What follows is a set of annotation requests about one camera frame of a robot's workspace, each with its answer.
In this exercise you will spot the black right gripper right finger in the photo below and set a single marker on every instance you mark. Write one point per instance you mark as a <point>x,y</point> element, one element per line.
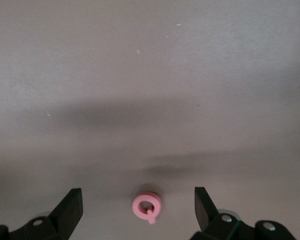
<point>222,227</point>

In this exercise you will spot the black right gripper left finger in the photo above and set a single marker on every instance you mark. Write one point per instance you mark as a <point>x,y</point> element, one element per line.
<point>52,227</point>

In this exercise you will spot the pink letter Q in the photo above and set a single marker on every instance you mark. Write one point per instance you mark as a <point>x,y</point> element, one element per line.
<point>136,206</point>

